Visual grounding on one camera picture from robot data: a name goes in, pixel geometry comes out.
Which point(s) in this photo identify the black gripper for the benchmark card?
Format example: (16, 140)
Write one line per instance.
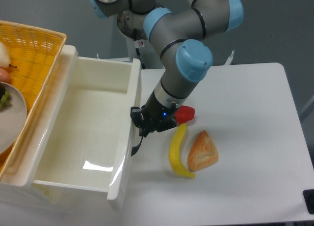
(154, 116)

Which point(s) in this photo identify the black top drawer handle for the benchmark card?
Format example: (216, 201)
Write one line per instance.
(135, 149)

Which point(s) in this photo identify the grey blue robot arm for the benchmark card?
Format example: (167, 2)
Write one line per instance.
(185, 63)

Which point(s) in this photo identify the white drawer cabinet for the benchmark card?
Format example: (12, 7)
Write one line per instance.
(17, 176)

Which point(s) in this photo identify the red bell pepper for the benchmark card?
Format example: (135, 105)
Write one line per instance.
(185, 114)

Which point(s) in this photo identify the yellow banana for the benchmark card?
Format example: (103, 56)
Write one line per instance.
(174, 153)

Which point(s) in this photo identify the triangular pastry bread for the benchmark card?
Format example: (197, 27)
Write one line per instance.
(203, 152)

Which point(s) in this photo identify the yellow woven basket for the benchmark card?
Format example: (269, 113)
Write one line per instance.
(35, 51)

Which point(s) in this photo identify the white plate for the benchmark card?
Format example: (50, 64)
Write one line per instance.
(12, 118)

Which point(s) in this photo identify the green grapes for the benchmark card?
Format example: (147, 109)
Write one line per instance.
(5, 100)

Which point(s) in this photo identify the pink peach fruit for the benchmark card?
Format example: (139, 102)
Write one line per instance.
(4, 76)

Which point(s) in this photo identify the pale pear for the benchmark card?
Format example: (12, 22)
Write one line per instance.
(5, 59)

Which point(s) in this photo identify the black object at edge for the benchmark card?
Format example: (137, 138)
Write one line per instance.
(309, 200)

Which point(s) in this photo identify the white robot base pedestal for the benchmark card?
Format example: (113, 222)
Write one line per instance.
(137, 46)

